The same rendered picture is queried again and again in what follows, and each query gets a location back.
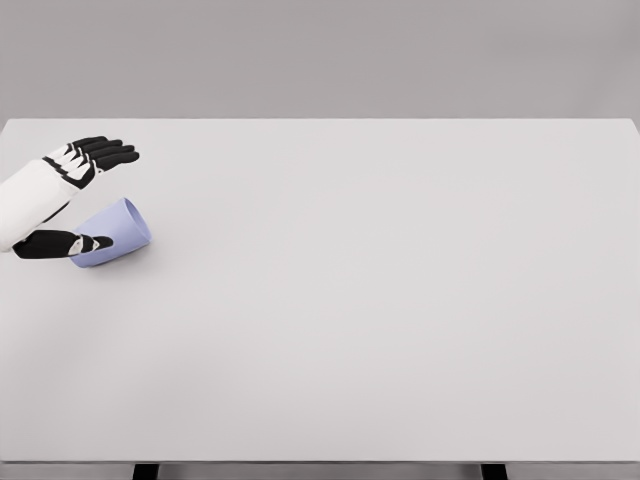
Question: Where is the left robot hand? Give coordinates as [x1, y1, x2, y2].
[0, 135, 141, 260]

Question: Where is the lavender plastic cup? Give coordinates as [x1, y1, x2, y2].
[67, 196, 153, 271]

